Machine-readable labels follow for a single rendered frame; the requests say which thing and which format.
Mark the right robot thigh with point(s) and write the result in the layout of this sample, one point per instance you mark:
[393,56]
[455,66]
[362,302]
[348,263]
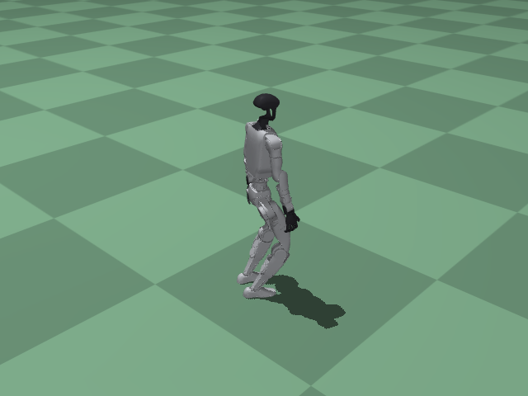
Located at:
[270,210]

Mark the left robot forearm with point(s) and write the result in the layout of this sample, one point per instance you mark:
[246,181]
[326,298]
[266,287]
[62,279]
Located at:
[249,176]

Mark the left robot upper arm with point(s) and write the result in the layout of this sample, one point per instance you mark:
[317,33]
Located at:
[245,144]

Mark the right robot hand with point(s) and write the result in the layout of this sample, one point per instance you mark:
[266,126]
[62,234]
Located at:
[291,220]

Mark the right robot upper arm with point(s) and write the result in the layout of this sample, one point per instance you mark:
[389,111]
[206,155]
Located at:
[274,147]

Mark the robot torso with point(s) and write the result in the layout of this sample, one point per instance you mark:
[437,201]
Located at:
[258,163]

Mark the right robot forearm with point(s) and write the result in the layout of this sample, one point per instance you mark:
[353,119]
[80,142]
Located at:
[284,193]

